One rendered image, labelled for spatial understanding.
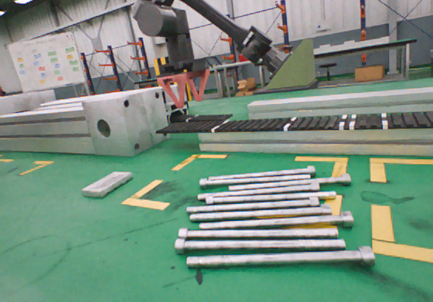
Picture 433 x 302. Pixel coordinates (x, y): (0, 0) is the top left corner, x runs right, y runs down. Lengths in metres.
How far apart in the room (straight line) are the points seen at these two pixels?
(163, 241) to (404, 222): 0.17
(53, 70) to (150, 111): 6.12
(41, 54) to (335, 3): 6.86
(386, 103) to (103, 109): 0.45
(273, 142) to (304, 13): 7.91
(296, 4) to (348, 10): 1.29
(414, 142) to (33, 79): 6.79
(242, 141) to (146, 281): 0.23
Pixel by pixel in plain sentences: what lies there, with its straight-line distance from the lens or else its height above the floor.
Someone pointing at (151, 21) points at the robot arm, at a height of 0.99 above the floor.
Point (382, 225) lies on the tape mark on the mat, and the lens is 0.22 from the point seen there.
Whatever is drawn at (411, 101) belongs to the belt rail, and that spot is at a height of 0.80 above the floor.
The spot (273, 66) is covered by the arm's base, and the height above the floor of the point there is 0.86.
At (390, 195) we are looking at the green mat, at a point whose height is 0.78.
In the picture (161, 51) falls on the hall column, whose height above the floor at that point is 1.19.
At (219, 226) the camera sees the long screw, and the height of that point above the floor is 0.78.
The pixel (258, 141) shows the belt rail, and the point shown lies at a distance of 0.36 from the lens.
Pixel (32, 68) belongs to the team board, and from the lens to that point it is 6.88.
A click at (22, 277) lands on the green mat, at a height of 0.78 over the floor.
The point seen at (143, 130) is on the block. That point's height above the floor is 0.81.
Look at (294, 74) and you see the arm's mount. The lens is 0.99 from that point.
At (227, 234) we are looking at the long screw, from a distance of 0.20.
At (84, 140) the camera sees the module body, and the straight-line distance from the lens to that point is 0.53.
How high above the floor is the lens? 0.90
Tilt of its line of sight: 14 degrees down
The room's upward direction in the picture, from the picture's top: 10 degrees counter-clockwise
